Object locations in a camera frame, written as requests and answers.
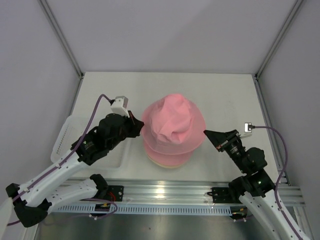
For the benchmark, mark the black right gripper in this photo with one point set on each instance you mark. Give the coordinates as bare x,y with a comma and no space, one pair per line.
221,140

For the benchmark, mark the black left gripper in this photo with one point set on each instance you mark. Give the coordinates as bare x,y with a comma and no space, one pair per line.
136,125

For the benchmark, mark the pink bucket hat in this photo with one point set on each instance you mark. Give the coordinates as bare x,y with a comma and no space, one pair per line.
173,125
167,156

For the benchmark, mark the beige bucket hat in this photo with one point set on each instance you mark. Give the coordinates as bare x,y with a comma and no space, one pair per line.
165,165

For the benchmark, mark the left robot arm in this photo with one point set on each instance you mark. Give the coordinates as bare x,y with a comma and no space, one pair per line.
34,200

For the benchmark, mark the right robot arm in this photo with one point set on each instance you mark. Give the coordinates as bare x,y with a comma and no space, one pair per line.
254,189

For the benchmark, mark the white plastic basket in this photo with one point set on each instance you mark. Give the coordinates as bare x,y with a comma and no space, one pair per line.
72,130

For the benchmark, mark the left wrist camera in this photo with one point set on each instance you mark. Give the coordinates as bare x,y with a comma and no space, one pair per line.
119,106

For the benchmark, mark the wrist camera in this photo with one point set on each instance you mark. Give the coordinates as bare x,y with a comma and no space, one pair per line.
248,129
119,106

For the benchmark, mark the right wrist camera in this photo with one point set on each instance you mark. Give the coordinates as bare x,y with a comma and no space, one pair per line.
248,129

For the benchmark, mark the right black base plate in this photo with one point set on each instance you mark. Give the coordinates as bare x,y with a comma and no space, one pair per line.
222,195

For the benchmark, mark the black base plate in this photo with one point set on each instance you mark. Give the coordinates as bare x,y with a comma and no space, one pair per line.
113,193
222,195

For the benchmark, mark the aluminium mounting rail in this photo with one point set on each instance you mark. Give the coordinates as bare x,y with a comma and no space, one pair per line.
157,192

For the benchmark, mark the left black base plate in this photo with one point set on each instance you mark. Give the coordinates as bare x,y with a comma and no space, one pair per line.
113,193

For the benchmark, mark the white slotted cable duct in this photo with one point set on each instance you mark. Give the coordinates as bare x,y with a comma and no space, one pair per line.
148,209

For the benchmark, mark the left aluminium frame post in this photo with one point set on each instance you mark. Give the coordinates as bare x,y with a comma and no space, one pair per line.
52,20

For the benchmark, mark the aluminium frame post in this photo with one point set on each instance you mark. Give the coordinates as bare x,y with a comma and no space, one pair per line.
52,20
281,34

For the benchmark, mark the right aluminium frame post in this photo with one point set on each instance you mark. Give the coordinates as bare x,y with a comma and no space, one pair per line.
281,34

